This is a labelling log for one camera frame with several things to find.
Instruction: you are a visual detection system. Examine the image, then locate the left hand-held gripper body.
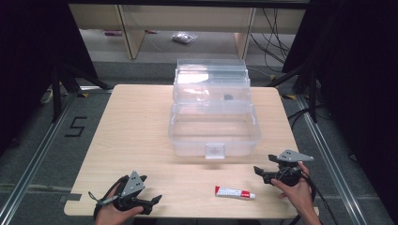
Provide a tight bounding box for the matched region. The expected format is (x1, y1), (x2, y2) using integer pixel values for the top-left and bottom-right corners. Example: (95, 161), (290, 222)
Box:
(107, 171), (154, 217)

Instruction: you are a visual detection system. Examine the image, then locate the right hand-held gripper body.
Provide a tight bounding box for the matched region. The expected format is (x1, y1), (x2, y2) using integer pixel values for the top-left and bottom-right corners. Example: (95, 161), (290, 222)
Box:
(271, 149), (314, 188)

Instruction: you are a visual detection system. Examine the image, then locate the red and white tube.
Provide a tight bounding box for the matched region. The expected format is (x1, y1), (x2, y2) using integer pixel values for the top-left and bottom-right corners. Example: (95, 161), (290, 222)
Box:
(214, 185), (256, 201)

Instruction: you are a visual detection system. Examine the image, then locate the clear plastic storage box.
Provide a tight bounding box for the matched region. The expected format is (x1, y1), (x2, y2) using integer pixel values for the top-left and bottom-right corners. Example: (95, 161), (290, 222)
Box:
(168, 58), (262, 160)

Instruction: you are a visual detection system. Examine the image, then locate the person's right hand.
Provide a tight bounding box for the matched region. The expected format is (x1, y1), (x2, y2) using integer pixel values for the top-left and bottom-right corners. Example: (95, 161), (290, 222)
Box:
(269, 161), (315, 217)

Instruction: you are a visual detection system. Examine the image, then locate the person's left hand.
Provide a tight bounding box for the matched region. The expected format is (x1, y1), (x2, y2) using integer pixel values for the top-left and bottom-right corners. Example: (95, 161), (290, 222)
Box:
(93, 184), (145, 225)

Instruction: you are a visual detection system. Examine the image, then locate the black metal stand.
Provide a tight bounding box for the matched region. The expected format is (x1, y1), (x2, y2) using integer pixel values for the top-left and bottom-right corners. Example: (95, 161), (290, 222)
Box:
(266, 59), (323, 125)
(50, 60), (115, 124)

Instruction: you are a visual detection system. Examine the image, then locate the dark curtain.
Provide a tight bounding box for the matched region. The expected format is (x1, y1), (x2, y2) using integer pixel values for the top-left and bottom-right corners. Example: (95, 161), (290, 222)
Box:
(0, 0), (99, 158)
(281, 0), (398, 219)

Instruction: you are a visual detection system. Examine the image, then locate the clear plastic bag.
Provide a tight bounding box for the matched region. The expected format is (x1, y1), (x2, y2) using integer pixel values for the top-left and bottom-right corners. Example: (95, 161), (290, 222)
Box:
(171, 31), (199, 45)

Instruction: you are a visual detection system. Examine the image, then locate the light wooden desk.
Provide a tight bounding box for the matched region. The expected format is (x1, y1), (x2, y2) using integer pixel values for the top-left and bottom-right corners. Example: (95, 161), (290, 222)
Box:
(69, 3), (307, 60)

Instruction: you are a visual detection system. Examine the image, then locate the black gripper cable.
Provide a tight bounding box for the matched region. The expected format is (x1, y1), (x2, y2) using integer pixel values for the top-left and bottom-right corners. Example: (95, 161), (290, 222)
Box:
(289, 170), (340, 225)

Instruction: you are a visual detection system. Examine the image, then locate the grey gripper strap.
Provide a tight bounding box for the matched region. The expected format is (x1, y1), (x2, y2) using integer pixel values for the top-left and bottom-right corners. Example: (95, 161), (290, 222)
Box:
(87, 190), (121, 208)

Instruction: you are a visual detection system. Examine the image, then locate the metal floor rail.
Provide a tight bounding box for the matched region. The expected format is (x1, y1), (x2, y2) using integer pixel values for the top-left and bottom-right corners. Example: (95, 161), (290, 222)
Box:
(295, 93), (369, 225)
(0, 90), (79, 225)

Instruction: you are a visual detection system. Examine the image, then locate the bundle of black cables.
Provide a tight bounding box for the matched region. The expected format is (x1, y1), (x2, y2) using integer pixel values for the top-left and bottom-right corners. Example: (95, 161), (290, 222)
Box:
(249, 7), (292, 65)

